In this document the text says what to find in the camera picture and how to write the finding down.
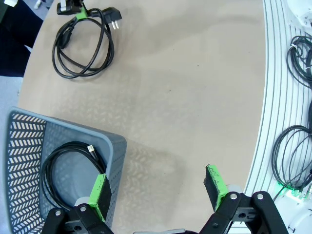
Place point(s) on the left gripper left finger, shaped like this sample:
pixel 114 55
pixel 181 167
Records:
pixel 97 195

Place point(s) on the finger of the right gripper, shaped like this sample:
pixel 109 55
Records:
pixel 64 8
pixel 81 13

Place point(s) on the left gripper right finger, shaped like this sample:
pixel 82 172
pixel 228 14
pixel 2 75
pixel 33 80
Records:
pixel 217 190

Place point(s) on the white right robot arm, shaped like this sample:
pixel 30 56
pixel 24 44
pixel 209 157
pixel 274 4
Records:
pixel 299 12

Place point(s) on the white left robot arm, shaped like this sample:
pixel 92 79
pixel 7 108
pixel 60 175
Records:
pixel 299 219

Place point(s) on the person in dark green sweater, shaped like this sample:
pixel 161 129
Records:
pixel 14 48

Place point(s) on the grey plastic lattice basket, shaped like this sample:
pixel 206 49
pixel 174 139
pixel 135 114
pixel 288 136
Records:
pixel 73 126

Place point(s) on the white ribbed base platform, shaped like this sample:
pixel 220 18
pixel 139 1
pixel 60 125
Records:
pixel 268 73

